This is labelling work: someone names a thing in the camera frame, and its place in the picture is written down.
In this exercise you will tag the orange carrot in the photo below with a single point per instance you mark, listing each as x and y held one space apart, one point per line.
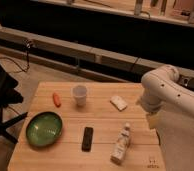
56 100

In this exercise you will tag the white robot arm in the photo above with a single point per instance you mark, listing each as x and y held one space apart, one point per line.
160 85

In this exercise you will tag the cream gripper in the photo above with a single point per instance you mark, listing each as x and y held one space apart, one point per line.
153 119

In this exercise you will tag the white rectangular block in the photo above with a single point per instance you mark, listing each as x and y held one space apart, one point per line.
118 102

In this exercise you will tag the green bowl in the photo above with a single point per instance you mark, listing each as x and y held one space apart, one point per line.
44 129

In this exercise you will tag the clear plastic bottle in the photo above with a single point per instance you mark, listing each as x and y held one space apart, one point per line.
121 145

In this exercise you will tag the black remote control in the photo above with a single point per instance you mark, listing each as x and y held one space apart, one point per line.
87 139

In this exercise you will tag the translucent plastic cup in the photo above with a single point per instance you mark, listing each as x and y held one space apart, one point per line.
79 93

